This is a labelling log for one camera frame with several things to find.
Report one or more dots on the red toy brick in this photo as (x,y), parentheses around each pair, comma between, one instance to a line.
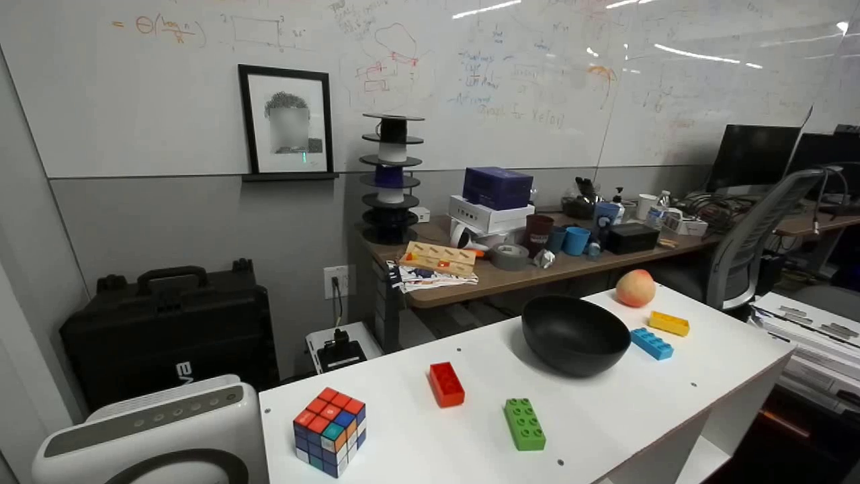
(443,386)

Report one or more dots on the green toy brick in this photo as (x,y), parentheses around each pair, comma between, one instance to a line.
(521,425)

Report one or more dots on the blue toy brick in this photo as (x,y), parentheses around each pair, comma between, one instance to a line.
(653,345)

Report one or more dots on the yellow toy brick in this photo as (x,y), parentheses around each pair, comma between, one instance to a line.
(669,324)

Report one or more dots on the black bowl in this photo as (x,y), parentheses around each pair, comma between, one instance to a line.
(573,336)

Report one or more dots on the wooden puzzle board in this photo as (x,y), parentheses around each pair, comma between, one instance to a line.
(439,258)

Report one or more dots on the wooden desk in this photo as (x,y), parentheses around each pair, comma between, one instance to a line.
(383,302)

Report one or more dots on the white box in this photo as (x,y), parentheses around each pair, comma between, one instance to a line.
(483,222)

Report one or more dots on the stack of filament spools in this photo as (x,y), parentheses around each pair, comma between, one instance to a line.
(391,206)

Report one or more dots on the purple box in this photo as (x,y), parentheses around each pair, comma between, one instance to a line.
(495,187)

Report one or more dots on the dark brown cup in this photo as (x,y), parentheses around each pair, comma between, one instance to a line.
(538,227)

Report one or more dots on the white device on floor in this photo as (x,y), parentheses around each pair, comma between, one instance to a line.
(344,345)

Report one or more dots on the blue cup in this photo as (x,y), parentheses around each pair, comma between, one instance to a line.
(576,241)

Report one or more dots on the black box on desk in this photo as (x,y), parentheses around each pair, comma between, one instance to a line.
(630,238)

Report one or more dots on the framed picture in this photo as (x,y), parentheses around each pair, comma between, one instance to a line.
(286,122)

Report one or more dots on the white shelf table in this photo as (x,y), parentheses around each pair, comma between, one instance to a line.
(638,422)

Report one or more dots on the toy peach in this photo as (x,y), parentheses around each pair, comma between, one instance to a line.
(635,289)

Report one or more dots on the Rubik's cube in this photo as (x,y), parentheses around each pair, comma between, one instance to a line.
(327,431)

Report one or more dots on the black hard case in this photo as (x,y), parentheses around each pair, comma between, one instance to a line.
(169,325)

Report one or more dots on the white air purifier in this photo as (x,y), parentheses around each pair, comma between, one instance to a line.
(194,433)

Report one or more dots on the grey office chair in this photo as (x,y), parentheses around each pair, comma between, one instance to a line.
(733,270)

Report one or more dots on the black computer monitor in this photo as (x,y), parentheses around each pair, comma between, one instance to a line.
(751,156)

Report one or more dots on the grey duct tape roll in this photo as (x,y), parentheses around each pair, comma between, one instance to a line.
(509,257)

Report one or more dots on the wall power outlet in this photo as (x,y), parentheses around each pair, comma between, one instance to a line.
(337,280)

